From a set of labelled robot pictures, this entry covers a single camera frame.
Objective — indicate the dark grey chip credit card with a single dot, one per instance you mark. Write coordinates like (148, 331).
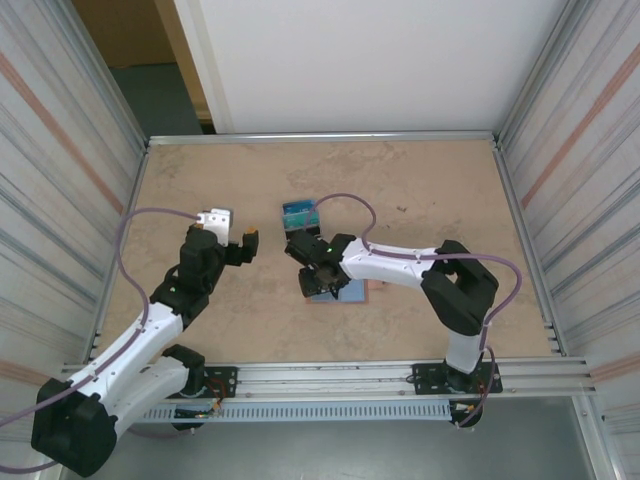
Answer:
(322, 299)

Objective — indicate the blue green card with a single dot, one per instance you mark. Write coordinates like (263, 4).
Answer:
(319, 226)

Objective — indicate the pink leather card holder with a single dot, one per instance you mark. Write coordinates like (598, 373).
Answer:
(368, 292)

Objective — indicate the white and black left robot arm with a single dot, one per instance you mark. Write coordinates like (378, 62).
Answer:
(145, 335)

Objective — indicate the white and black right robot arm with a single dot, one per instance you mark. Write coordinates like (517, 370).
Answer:
(390, 260)

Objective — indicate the black credit card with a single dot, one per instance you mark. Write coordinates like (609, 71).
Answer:
(315, 232)

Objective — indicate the light blue card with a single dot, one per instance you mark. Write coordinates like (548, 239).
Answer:
(356, 291)

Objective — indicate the blue credit card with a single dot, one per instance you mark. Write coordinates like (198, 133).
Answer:
(292, 206)

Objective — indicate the small circuit board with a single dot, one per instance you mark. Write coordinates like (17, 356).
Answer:
(467, 408)
(197, 413)

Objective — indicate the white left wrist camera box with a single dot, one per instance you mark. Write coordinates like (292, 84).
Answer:
(217, 225)

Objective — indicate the aluminium mounting rail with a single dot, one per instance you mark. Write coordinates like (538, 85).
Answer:
(325, 380)

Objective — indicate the aluminium frame rail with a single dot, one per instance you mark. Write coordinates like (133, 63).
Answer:
(325, 138)
(139, 175)
(507, 175)

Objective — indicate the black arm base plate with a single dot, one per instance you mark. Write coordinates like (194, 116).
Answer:
(225, 382)
(425, 380)

